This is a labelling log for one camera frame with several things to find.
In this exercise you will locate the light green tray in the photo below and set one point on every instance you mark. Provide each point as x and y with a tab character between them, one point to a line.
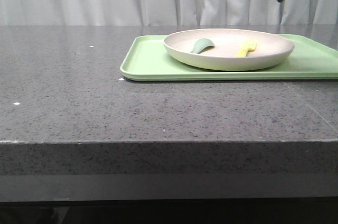
147	60

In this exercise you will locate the white curtain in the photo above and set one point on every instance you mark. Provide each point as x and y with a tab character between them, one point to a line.
167	12

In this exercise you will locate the pale green spoon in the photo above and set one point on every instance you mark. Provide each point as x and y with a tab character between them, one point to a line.
201	44

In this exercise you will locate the yellow plastic fork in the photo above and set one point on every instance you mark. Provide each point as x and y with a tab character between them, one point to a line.
248	46

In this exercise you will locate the beige round plate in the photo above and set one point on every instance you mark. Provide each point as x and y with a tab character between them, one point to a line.
271	49

